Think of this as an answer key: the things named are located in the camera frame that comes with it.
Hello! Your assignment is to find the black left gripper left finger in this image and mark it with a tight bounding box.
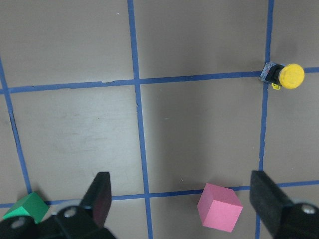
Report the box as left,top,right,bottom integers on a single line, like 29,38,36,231
0,172,115,239

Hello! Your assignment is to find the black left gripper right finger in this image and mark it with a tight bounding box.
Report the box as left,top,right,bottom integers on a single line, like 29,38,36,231
249,170,319,239

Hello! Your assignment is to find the yellow mushroom push button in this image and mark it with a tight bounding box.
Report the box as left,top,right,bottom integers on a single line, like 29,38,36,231
259,61,305,90

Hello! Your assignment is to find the green foam cube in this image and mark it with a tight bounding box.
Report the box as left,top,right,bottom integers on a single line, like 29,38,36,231
2,192,49,224

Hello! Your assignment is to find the pink foam cube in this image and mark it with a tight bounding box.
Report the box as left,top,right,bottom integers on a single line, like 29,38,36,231
197,183,243,233

